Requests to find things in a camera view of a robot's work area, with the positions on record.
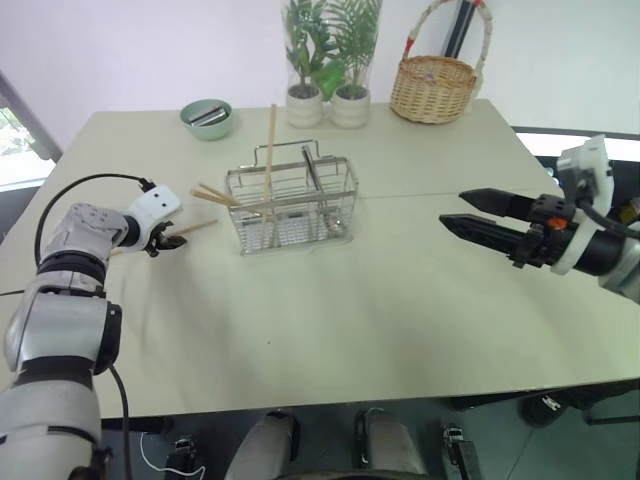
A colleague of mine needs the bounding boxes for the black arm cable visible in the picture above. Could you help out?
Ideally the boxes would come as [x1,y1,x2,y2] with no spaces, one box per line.
[33,173,155,266]
[573,183,640,237]

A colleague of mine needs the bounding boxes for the grey rounded robot leg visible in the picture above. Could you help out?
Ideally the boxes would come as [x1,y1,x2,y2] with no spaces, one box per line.
[353,406,427,480]
[223,408,303,480]

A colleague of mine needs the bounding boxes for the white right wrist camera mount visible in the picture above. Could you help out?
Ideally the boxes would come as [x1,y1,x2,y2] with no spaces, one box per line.
[551,134,614,277]

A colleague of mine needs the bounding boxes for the pale green bowl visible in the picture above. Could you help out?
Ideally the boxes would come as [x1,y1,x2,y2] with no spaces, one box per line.
[179,98,237,143]

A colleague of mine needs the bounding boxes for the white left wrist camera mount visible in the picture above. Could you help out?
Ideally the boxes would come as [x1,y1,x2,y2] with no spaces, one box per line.
[125,183,183,237]

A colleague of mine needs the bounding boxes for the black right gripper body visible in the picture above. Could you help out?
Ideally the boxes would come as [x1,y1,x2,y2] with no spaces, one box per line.
[510,194,584,270]

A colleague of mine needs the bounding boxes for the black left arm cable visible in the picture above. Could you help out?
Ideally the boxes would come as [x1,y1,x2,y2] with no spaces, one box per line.
[33,173,155,266]

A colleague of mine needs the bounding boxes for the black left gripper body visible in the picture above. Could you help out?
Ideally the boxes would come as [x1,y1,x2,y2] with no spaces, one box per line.
[141,219,174,250]

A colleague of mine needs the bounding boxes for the white floor cable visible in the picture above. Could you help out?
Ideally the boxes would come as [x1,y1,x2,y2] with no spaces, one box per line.
[139,430,207,477]

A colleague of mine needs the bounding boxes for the metal wire basket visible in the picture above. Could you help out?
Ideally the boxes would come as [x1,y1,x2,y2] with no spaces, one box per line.
[224,140,363,257]

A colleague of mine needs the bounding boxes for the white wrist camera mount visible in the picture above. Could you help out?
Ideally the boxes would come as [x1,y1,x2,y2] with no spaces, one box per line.
[125,183,183,237]
[551,134,614,277]

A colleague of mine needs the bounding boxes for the potted plant in white pot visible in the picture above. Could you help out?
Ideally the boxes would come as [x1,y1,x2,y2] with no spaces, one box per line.
[327,0,384,131]
[281,0,335,129]

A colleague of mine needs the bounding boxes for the woven wicker handle basket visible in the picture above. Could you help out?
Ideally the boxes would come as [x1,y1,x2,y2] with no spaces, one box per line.
[389,0,497,126]

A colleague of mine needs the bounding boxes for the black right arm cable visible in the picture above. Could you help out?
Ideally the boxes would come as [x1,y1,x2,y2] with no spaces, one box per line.
[573,183,640,237]

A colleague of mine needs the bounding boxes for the dark window frame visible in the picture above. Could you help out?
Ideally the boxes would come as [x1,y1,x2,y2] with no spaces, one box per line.
[0,68,64,164]

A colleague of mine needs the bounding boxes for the black pole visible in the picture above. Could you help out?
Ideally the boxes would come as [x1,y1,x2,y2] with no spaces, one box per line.
[441,0,484,60]

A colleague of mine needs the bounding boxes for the wooden chopstick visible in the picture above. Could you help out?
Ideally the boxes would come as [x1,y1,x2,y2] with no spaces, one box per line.
[190,188,239,208]
[109,218,220,257]
[198,182,243,207]
[261,103,279,249]

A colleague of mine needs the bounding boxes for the black table foot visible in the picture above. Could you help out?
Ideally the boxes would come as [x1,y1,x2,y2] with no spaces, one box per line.
[169,437,198,479]
[440,422,484,480]

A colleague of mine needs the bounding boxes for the metal spoon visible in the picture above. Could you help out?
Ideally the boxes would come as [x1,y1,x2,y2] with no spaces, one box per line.
[300,144,347,237]

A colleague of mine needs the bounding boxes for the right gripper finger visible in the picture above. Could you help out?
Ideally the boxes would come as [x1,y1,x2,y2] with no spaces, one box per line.
[458,187,539,219]
[438,213,531,260]

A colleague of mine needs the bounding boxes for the black caster wheel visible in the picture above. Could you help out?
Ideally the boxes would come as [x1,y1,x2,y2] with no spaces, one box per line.
[521,391,567,427]

